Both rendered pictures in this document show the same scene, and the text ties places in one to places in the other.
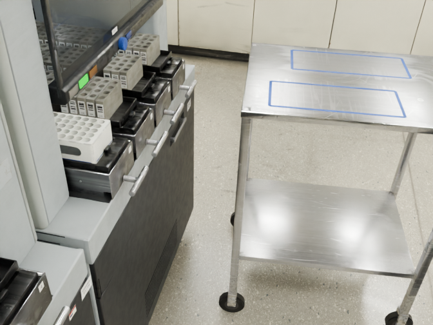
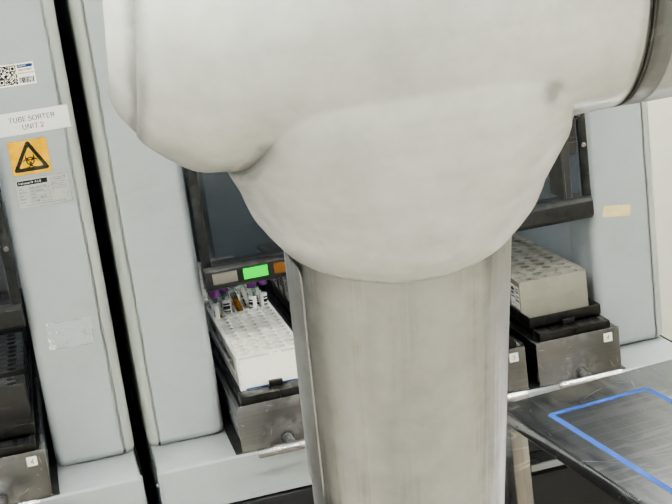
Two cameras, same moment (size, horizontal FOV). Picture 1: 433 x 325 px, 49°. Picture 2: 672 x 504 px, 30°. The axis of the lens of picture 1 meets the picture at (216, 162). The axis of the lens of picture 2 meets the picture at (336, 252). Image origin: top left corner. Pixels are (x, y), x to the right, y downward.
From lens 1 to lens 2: 1.40 m
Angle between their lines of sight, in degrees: 63
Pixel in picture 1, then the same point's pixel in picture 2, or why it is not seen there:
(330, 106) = (635, 453)
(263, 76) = (654, 379)
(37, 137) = (155, 316)
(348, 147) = not seen: outside the picture
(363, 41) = not seen: outside the picture
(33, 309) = (12, 479)
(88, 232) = (171, 467)
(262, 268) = not seen: outside the picture
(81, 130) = (259, 344)
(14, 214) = (88, 389)
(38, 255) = (112, 463)
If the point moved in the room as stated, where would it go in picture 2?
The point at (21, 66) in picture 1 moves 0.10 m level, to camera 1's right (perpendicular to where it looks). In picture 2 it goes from (139, 223) to (160, 234)
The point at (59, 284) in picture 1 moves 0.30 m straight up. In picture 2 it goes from (77, 490) to (37, 284)
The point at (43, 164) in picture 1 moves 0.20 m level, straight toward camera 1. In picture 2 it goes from (161, 355) to (51, 405)
